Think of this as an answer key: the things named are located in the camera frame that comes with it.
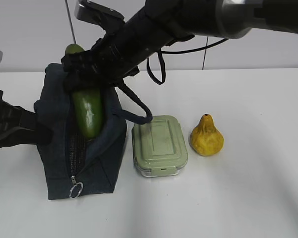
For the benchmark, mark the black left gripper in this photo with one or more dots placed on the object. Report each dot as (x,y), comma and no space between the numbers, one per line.
(19,126)

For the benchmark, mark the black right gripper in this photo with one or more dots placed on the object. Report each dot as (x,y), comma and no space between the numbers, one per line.
(108,61)

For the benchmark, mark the green cucumber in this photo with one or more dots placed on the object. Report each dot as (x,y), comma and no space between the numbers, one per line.
(88,110)

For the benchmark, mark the dark blue lunch bag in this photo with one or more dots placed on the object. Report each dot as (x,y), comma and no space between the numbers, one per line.
(73,166)

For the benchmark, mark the green lid glass container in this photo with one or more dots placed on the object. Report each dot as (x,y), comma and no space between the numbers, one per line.
(159,149)

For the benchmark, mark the yellow pear shaped gourd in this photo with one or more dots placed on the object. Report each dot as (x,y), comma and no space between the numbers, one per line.
(205,138)

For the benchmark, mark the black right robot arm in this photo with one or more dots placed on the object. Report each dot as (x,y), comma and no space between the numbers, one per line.
(161,23)

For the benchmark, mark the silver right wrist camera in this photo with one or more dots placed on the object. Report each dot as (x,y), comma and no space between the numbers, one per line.
(96,14)

